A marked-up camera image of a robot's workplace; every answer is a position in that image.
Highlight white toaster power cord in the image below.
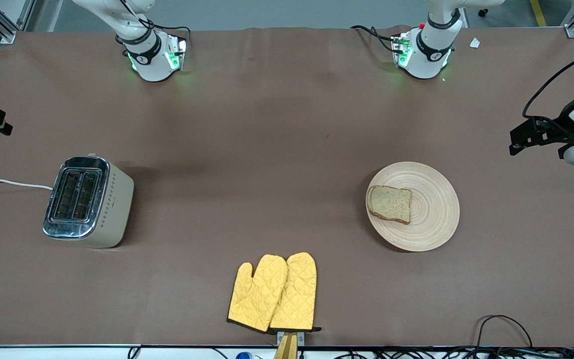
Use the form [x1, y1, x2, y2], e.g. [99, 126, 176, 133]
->
[0, 179, 53, 191]

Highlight brown bread slice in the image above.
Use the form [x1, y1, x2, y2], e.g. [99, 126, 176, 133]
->
[367, 185, 412, 225]

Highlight black left base cable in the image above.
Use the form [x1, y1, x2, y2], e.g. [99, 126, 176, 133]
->
[351, 25, 402, 53]

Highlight tangled black cables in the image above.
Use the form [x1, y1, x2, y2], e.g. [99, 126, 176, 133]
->
[317, 347, 574, 359]

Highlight round wooden plate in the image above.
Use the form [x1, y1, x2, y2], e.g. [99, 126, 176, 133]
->
[365, 161, 460, 252]

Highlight small metal bracket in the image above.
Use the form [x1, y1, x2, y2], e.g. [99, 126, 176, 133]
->
[277, 330, 305, 345]

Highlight black looped cable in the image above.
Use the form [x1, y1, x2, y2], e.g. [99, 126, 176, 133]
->
[475, 315, 533, 348]

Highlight black right base cable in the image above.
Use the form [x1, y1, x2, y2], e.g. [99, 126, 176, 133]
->
[143, 17, 191, 48]

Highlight yellow quilted oven mitt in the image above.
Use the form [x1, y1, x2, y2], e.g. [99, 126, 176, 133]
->
[270, 252, 321, 332]
[227, 254, 288, 333]

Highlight beige chrome two-slot toaster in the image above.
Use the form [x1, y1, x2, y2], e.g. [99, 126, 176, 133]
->
[43, 153, 135, 248]

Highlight black base cable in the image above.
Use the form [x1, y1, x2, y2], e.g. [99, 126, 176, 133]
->
[143, 17, 191, 48]
[351, 25, 402, 53]

